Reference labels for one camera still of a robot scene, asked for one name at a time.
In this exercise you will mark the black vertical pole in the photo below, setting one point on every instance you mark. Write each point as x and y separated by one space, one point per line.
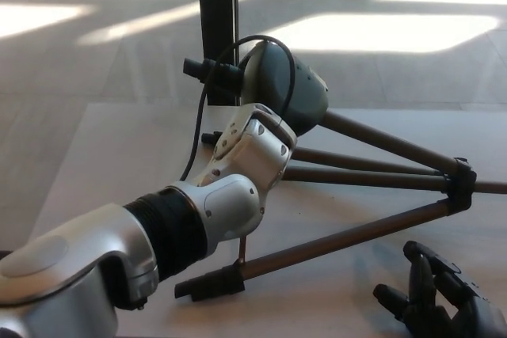
216 5

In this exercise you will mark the brown black camera tripod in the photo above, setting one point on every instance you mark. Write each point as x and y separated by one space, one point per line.
376 177

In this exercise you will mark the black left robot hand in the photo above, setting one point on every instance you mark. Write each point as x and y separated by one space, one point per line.
285 84

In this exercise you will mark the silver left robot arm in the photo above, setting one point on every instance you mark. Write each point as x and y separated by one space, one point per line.
222 203

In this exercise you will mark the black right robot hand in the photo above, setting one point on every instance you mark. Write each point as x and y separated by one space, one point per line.
455 314

